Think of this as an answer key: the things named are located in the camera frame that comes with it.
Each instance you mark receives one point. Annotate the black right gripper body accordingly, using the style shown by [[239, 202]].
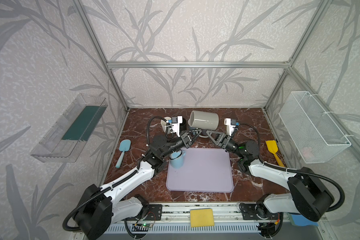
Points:
[[222, 140]]

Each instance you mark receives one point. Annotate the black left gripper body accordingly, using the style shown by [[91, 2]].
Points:
[[185, 140]]

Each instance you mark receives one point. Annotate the grey mug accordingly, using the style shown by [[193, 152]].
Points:
[[203, 120]]

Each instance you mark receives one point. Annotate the white faceted mug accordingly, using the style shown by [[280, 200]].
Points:
[[164, 123]]

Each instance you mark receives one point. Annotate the lavender mug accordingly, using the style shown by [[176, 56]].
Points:
[[203, 134]]

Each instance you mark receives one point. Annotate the black mug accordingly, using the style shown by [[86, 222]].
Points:
[[183, 125]]

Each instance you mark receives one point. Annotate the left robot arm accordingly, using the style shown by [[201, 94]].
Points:
[[100, 207]]

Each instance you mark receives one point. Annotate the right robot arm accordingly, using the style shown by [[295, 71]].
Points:
[[309, 194]]

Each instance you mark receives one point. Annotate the light blue mug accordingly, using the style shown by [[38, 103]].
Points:
[[177, 159]]

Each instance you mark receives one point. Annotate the lavender plastic tray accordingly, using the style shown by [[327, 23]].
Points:
[[204, 170]]

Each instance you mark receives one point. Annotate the yellow item on table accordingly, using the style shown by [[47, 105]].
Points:
[[273, 149]]

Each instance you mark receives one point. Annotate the light blue silicone spatula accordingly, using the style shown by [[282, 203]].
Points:
[[124, 146]]

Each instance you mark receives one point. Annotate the yellow sponge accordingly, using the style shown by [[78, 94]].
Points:
[[202, 218]]

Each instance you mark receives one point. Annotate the green circuit board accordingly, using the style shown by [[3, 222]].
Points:
[[143, 227]]

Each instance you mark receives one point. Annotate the blue sponge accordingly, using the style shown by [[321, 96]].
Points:
[[301, 221]]

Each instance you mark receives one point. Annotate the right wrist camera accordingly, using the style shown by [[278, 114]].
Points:
[[231, 126]]

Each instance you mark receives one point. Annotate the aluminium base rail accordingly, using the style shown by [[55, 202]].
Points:
[[174, 218]]

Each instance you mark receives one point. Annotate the white wire basket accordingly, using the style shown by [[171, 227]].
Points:
[[314, 132]]

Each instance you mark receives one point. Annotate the clear plastic wall bin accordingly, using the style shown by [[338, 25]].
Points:
[[67, 138]]

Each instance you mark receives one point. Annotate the aluminium frame post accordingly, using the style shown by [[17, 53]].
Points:
[[87, 25]]

